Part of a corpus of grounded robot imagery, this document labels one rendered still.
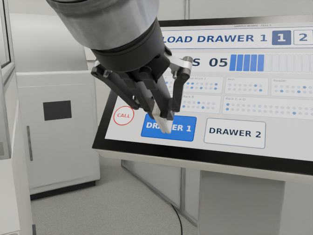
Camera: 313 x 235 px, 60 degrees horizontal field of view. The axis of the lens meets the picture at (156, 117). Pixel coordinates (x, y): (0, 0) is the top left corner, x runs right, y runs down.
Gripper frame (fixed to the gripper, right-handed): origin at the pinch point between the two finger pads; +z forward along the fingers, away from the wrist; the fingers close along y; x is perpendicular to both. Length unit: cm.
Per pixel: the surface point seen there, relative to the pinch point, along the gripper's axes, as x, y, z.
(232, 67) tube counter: -12.9, -9.6, 3.8
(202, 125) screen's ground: -0.8, -5.8, 3.8
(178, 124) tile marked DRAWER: -0.6, -1.6, 3.8
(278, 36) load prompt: -20.1, -17.2, 3.8
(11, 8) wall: -192, 254, 132
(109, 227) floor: 14, 68, 144
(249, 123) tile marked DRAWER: -1.8, -13.2, 3.8
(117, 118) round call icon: -0.8, 10.0, 3.8
